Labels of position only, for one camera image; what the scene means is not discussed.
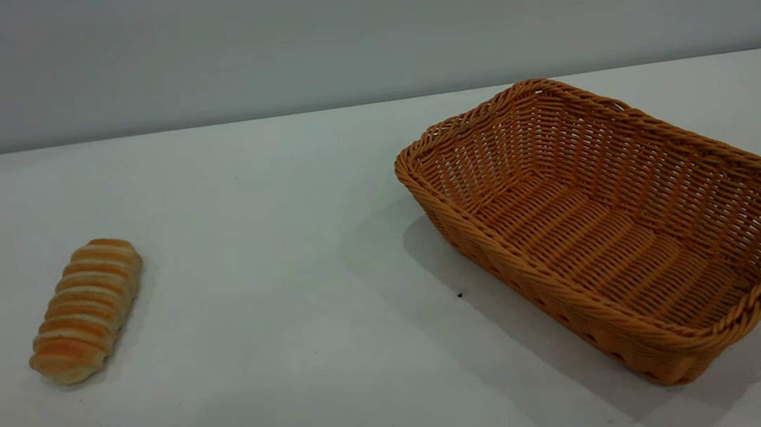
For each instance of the orange wicker basket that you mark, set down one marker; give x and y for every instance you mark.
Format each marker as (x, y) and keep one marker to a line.
(602, 239)

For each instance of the striped bread roll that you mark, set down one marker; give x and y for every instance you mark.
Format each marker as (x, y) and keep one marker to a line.
(87, 311)

